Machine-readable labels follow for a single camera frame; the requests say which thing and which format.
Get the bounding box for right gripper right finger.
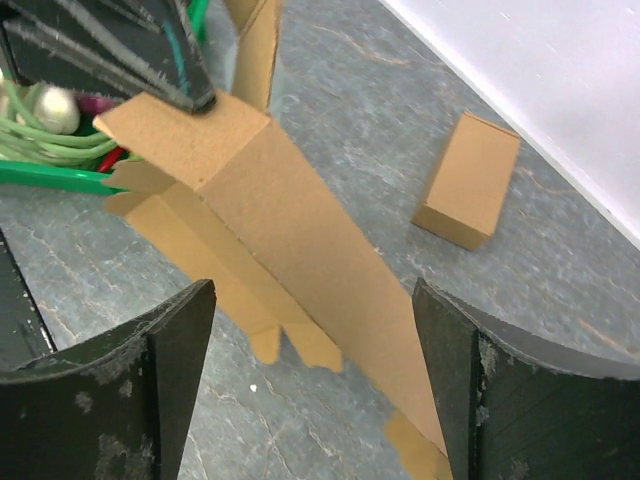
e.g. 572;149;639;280
412;280;639;479

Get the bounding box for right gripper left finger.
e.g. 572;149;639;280
1;279;216;479

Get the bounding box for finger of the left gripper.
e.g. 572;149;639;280
1;0;216;114

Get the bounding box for brown cardboard box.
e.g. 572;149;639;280
411;111;520;251

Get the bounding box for purple onion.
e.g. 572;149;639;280
76;94;118;116

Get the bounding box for white mushroom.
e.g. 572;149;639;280
25;84;81;135

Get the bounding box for green long beans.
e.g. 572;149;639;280
1;79;139;172

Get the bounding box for green plastic basket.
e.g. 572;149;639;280
1;2;209;195

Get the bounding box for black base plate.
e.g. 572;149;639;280
0;233;57;371

